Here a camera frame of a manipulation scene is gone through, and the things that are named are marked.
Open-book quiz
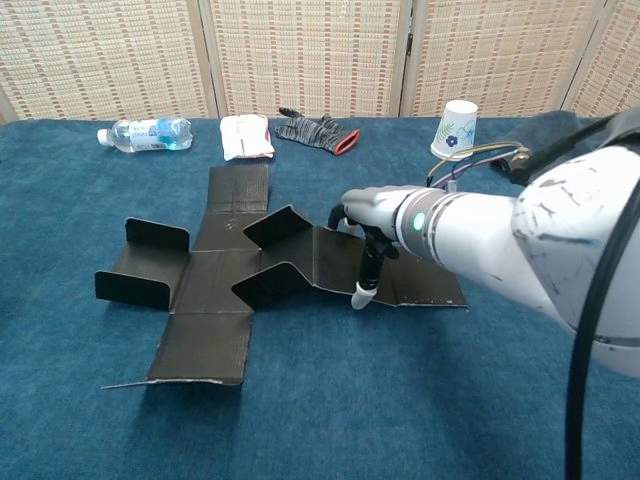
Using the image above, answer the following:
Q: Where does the white tissue packet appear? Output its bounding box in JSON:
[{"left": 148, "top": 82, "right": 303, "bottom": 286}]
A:
[{"left": 219, "top": 114, "right": 277, "bottom": 162}]

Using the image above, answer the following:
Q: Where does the coloured wrist wire bundle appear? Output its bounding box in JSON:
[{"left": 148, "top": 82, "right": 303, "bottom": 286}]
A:
[{"left": 424, "top": 141, "right": 524, "bottom": 191}]

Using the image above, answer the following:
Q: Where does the woven folding screen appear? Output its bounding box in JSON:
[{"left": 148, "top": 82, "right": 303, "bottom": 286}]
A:
[{"left": 0, "top": 0, "right": 640, "bottom": 126}]

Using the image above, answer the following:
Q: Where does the grey knit glove red cuff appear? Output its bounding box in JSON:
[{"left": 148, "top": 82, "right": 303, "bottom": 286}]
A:
[{"left": 274, "top": 106, "right": 361, "bottom": 157}]

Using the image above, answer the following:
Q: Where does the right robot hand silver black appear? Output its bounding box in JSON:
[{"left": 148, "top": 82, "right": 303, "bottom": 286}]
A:
[{"left": 327, "top": 184, "right": 412, "bottom": 311}]

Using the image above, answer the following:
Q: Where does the white floral paper cup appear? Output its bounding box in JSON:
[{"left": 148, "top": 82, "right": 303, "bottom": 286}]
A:
[{"left": 430, "top": 99, "right": 479, "bottom": 161}]

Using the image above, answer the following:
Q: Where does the clear plastic water bottle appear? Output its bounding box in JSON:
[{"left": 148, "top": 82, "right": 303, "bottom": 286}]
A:
[{"left": 96, "top": 117, "right": 194, "bottom": 154}]

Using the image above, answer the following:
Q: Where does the dark grey towel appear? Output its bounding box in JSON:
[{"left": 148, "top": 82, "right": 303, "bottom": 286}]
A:
[{"left": 492, "top": 109, "right": 614, "bottom": 184}]

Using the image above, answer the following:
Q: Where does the black cardboard box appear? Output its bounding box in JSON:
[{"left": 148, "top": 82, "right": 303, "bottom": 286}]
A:
[{"left": 94, "top": 163, "right": 470, "bottom": 390}]

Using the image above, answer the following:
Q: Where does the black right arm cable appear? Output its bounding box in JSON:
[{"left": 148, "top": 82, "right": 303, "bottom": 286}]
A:
[{"left": 509, "top": 112, "right": 640, "bottom": 480}]

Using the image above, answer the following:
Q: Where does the blue table cloth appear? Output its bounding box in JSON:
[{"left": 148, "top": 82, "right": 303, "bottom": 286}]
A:
[{"left": 0, "top": 115, "right": 640, "bottom": 480}]

